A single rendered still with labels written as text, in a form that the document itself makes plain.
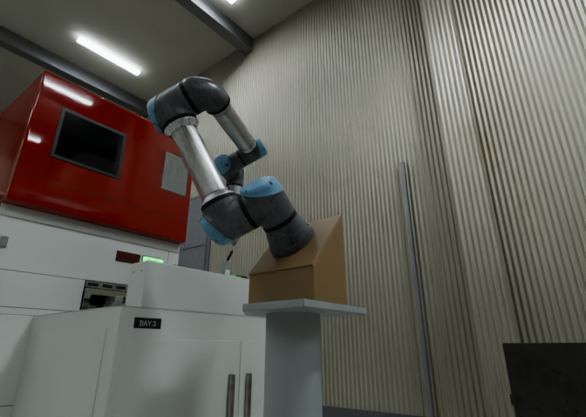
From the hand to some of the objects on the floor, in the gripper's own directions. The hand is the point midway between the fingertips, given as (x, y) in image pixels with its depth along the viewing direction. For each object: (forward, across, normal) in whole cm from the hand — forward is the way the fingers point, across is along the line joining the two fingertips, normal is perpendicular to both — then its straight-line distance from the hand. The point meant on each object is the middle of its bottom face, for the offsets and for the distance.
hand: (235, 242), depth 155 cm
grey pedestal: (+111, +12, +50) cm, 122 cm away
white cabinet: (+111, -2, -26) cm, 114 cm away
